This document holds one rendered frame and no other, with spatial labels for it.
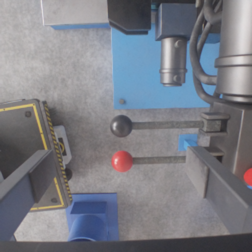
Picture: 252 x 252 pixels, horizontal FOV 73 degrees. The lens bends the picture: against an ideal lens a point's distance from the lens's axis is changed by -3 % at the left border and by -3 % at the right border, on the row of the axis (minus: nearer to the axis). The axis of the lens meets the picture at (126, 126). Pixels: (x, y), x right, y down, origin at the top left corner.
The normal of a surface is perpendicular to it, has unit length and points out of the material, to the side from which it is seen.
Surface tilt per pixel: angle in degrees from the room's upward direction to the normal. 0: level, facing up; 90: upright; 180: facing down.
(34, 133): 0
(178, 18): 0
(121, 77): 0
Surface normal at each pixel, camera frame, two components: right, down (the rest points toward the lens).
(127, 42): 0.02, 0.27
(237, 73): -0.82, 0.17
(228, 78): -0.94, 0.11
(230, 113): -1.00, 0.03
